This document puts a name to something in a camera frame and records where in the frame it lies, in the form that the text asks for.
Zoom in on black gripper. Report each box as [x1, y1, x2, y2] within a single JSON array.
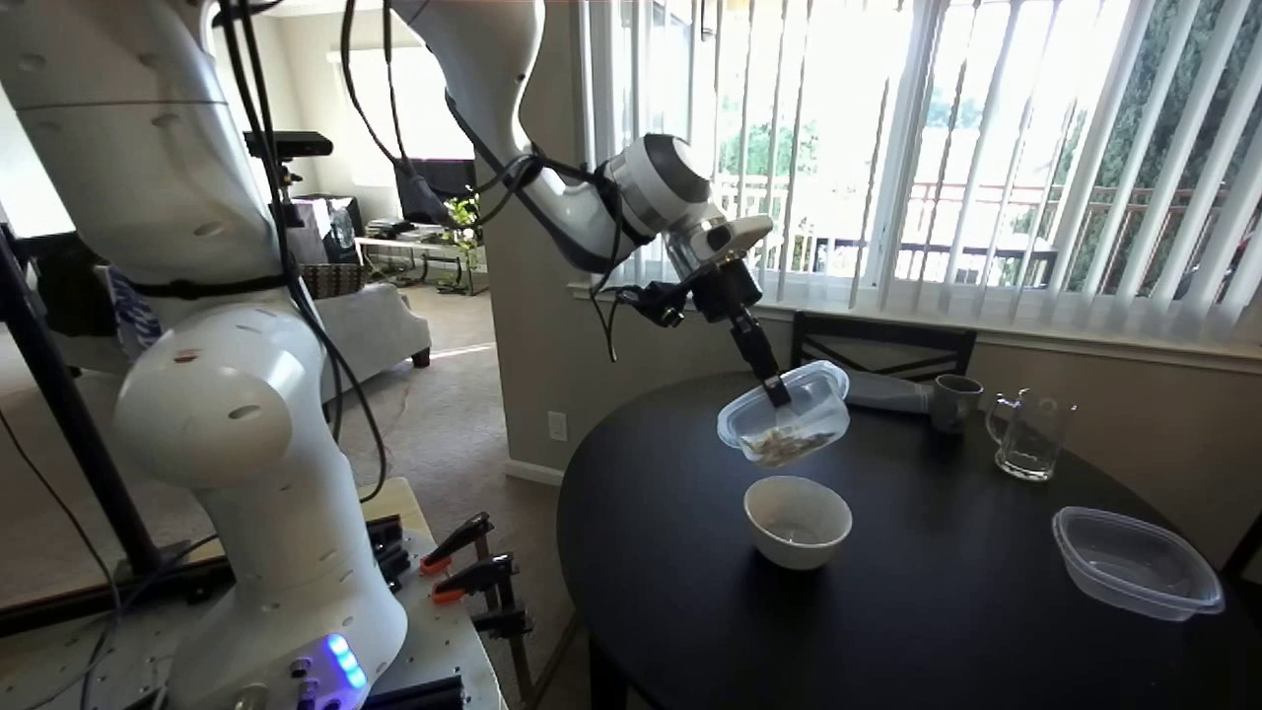
[[632, 262, 790, 405]]

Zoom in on clear plastic bowl with sweets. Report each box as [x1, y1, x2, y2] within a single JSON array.
[[717, 358, 853, 464]]

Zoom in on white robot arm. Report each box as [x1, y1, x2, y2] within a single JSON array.
[[0, 0, 768, 710]]

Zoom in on white ceramic bowl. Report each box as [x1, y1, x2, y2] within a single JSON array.
[[743, 475, 853, 572]]

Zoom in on black dining chair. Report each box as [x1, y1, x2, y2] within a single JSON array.
[[790, 313, 974, 382]]

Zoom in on folded grey cloth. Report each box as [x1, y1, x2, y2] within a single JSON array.
[[849, 371, 930, 415]]

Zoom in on dark grey mug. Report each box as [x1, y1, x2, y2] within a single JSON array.
[[927, 375, 986, 434]]

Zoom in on round black table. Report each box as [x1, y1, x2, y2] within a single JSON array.
[[556, 375, 1262, 710]]

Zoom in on clear glass mug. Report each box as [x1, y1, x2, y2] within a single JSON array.
[[983, 387, 1076, 486]]

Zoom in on green house plant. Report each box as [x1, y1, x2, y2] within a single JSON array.
[[446, 191, 483, 292]]

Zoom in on white vertical window blinds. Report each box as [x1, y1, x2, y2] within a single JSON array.
[[580, 0, 1262, 320]]

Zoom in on black television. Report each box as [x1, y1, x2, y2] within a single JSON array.
[[393, 158, 472, 227]]

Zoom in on grey sofa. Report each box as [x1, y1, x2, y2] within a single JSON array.
[[299, 263, 429, 396]]

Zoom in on empty clear plastic container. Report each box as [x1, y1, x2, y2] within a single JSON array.
[[1049, 507, 1225, 624]]

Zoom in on orange handled clamp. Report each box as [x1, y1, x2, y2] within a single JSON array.
[[421, 514, 492, 576], [429, 553, 530, 641]]

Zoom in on black camera on tripod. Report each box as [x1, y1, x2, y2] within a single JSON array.
[[246, 131, 334, 196]]

